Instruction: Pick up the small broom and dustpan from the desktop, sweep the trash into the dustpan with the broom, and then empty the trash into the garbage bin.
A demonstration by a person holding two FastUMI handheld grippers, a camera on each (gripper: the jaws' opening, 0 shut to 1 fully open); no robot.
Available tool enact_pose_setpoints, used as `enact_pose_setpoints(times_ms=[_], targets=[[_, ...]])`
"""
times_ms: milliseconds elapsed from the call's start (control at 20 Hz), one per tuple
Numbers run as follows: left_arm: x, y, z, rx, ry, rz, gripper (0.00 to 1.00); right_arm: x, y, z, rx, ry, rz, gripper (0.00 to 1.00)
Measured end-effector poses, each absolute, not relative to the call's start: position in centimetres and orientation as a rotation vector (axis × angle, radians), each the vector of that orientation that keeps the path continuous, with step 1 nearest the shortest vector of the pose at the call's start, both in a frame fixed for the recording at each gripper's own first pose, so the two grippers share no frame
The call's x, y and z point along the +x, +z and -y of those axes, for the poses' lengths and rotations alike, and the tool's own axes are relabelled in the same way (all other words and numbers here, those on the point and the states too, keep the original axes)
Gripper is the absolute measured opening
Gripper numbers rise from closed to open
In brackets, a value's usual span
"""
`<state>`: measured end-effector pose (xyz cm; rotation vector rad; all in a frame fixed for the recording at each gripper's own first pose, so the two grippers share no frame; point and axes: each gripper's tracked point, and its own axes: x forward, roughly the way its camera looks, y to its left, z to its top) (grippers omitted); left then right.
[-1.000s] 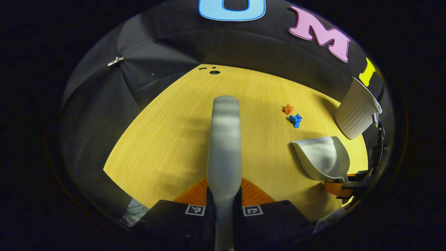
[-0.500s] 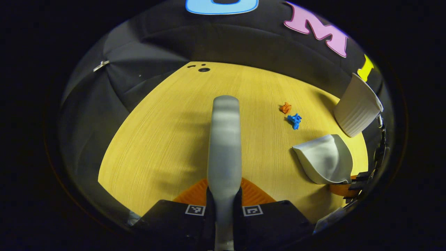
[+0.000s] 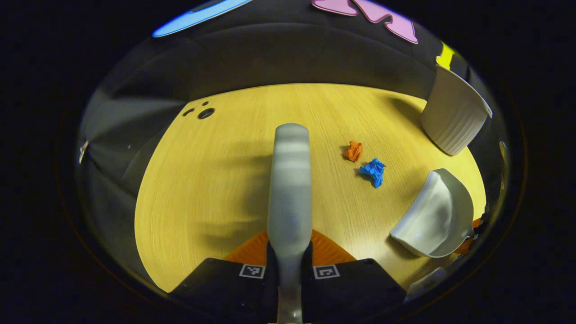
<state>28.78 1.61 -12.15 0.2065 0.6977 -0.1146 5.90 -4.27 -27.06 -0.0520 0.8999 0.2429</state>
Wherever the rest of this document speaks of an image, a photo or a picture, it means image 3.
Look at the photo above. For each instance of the orange paper trash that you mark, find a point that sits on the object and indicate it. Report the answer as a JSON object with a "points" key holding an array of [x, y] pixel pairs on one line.
{"points": [[353, 150]]}

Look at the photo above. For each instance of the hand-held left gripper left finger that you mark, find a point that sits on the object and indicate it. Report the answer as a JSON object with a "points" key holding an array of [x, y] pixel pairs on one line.
{"points": [[216, 283]]}

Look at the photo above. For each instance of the white ribbed garbage bin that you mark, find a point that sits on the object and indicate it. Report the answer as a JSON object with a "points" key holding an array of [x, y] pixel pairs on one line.
{"points": [[452, 117]]}

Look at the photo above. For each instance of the black backdrop cloth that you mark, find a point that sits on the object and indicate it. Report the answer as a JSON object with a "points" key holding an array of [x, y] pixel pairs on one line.
{"points": [[270, 58]]}

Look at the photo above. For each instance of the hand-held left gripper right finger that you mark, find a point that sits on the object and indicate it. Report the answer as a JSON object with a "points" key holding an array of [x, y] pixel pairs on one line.
{"points": [[355, 285]]}

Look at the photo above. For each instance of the white dustpan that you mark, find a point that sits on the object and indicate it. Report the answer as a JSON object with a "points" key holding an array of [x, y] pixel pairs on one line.
{"points": [[432, 216]]}

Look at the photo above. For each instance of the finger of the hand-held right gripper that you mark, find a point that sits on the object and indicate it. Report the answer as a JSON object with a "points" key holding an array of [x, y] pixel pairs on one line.
{"points": [[464, 246], [477, 222]]}

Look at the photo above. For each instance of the silver cloth clip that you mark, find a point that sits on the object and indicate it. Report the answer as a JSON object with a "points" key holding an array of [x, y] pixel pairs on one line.
{"points": [[83, 150]]}

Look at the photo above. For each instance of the blue paper trash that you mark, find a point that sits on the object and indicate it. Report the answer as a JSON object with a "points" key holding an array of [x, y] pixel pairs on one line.
{"points": [[373, 170]]}

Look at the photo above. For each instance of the small white broom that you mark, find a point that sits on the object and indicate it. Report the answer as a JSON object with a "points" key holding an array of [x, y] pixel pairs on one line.
{"points": [[290, 180]]}

